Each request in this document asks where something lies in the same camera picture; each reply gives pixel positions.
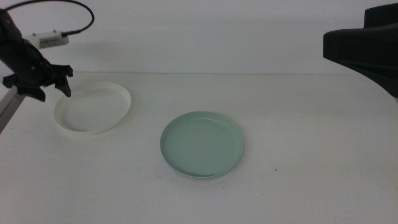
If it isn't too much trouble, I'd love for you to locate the black left camera cable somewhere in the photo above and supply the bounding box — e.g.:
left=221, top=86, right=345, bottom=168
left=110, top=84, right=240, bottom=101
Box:
left=4, top=0, right=96, bottom=37

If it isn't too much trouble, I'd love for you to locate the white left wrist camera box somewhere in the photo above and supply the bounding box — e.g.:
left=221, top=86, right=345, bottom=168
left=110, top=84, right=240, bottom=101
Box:
left=26, top=30, right=70, bottom=50

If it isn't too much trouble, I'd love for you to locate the white shallow bowl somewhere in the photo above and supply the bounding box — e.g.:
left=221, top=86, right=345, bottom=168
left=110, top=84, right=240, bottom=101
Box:
left=53, top=81, right=132, bottom=135

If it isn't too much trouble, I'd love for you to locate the grey shallow bowl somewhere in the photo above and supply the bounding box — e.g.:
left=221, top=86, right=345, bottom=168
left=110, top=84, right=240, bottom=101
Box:
left=160, top=136, right=244, bottom=180

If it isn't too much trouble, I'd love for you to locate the green shallow bowl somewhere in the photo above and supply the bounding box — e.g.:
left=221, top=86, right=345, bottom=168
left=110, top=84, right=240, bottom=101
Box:
left=160, top=111, right=244, bottom=179

